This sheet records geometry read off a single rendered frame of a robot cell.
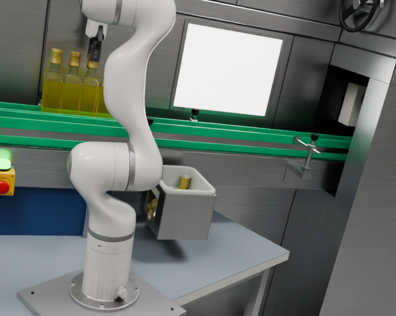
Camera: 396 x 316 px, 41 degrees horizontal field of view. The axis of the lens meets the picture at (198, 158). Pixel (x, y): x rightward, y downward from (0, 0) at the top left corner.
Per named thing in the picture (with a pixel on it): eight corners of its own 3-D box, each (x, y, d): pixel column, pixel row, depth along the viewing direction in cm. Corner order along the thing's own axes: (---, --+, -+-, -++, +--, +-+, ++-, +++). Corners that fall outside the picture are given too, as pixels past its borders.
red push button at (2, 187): (9, 177, 153) (10, 182, 150) (8, 190, 154) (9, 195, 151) (-6, 177, 151) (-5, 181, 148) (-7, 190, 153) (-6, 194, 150)
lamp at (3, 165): (10, 166, 157) (10, 157, 156) (10, 172, 153) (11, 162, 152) (-6, 165, 155) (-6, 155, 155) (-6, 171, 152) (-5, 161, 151)
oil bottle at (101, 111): (105, 136, 185) (114, 76, 179) (109, 142, 181) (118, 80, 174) (89, 135, 183) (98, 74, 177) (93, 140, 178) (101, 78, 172)
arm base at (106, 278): (153, 294, 146) (162, 235, 139) (99, 322, 131) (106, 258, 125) (108, 263, 156) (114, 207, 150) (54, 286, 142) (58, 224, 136)
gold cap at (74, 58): (78, 65, 172) (80, 52, 171) (80, 68, 169) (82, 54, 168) (67, 64, 171) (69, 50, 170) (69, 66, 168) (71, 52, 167)
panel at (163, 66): (263, 118, 220) (283, 35, 210) (267, 120, 218) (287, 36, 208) (39, 93, 184) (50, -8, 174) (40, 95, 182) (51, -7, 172)
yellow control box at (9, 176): (12, 187, 161) (14, 165, 159) (13, 198, 154) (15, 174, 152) (-13, 187, 158) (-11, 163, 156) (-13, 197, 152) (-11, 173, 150)
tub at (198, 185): (188, 189, 188) (193, 166, 186) (212, 217, 169) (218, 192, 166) (141, 187, 181) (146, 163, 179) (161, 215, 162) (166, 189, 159)
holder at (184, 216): (179, 204, 195) (187, 164, 191) (207, 239, 171) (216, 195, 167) (134, 202, 188) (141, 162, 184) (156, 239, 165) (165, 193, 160)
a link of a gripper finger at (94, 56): (91, 39, 168) (89, 60, 170) (93, 41, 165) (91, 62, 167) (101, 41, 169) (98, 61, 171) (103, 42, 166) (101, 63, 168)
